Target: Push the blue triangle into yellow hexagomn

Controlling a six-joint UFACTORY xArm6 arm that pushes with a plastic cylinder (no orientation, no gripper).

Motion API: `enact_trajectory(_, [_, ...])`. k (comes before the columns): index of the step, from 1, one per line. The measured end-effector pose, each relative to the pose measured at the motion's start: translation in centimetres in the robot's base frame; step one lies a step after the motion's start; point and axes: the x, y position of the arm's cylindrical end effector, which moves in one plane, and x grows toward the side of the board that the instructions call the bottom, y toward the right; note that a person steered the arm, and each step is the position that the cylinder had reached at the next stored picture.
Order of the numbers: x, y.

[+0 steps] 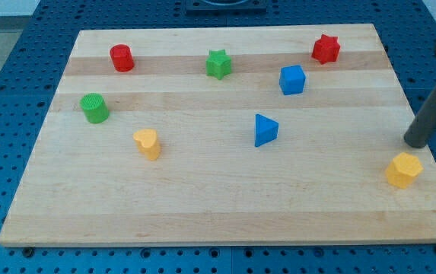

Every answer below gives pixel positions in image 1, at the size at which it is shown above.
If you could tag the yellow hexagon block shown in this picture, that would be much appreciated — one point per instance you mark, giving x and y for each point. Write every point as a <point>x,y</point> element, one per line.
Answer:
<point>403,170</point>

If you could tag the green cylinder block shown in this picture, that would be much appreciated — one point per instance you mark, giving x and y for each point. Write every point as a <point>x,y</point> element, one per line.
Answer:
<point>94,108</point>

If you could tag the blue cube block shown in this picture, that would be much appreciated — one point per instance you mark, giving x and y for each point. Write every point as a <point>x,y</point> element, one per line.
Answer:
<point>292,80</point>

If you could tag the green star block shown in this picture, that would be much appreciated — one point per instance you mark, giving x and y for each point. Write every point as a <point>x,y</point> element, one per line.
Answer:
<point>218,64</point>

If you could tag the red cylinder block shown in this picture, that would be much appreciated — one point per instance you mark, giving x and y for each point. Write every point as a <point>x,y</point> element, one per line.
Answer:
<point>121,57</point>

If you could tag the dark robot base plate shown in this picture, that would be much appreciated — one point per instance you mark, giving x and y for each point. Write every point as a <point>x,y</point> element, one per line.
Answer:
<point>226,6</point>

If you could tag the yellow heart block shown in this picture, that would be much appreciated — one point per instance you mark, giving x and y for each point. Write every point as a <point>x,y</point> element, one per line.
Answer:
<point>148,143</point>

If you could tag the red star block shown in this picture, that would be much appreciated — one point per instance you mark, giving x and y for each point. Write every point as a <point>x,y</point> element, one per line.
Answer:
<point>326,49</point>

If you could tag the blue triangle block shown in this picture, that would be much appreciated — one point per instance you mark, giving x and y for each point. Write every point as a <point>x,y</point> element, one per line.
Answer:
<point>266,130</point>

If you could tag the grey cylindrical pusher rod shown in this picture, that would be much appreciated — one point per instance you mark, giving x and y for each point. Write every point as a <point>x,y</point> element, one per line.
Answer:
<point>424,124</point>

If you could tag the wooden board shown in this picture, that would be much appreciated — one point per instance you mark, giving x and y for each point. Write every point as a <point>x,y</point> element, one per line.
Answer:
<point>322,181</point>

